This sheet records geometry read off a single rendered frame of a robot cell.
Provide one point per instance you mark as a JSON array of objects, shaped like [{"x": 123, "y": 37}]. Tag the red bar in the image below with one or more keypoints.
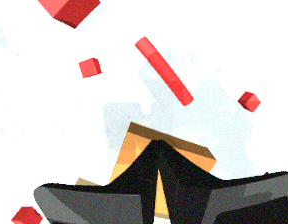
[{"x": 164, "y": 70}]

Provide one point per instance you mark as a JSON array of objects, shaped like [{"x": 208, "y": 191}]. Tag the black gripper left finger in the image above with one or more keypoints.
[{"x": 129, "y": 199}]

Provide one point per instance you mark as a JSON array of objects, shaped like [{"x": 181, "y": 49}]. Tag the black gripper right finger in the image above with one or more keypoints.
[{"x": 195, "y": 196}]

